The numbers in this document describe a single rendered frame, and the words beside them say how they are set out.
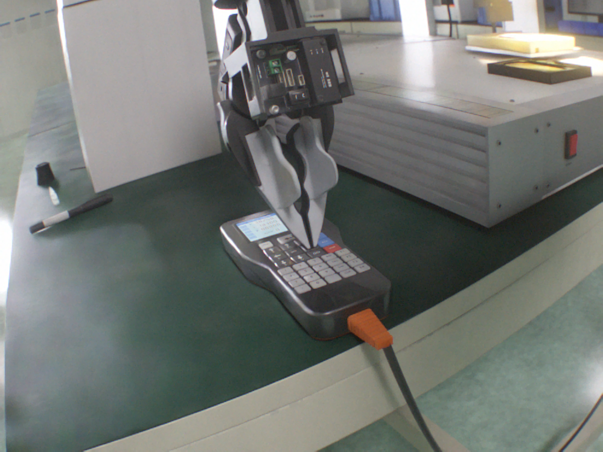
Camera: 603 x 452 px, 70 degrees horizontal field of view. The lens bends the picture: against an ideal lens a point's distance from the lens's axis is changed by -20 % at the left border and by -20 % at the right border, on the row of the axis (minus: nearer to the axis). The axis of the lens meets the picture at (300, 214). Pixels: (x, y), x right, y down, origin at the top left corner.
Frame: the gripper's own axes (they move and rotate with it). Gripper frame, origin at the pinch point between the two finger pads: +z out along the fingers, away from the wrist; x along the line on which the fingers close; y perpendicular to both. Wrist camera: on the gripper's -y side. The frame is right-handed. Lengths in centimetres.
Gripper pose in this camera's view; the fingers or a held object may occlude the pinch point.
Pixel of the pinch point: (305, 229)
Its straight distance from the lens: 42.5
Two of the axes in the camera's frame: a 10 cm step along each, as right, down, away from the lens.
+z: 2.3, 9.6, 1.6
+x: 9.1, -2.7, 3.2
